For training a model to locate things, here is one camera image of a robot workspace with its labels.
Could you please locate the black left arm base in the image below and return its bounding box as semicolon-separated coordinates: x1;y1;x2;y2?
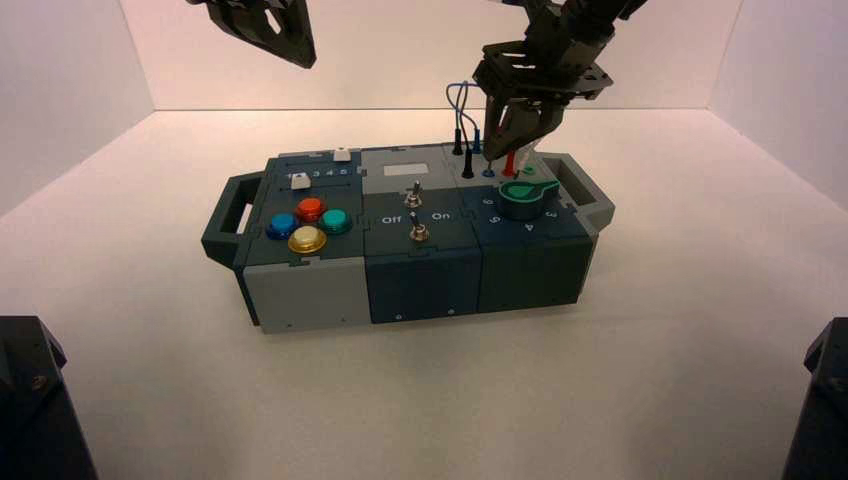
0;315;99;480

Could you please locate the blue banana plug wire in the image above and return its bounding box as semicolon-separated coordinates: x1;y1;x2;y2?
445;80;497;175

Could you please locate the red round push button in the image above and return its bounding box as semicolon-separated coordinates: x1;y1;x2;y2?
295;197;328;224

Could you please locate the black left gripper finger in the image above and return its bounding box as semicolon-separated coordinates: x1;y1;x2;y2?
187;0;311;70
279;0;318;64

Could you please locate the blue round push button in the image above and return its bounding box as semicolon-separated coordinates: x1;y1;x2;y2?
265;212;301;241

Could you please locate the black banana plug wire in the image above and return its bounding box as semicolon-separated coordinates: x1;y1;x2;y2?
452;112;476;180

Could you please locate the yellow round push button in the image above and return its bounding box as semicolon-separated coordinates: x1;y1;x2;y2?
287;225;329;256

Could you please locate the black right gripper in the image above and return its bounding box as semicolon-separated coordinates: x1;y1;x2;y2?
472;6;614;160

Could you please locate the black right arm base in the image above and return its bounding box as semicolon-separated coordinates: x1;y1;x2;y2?
781;316;848;480

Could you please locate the green round push button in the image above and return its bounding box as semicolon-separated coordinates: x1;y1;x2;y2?
318;208;354;236

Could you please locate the green rotary knob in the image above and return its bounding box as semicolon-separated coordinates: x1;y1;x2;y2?
496;178;561;222

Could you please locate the grey and teal control box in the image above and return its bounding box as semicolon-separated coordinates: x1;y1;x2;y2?
200;142;617;335

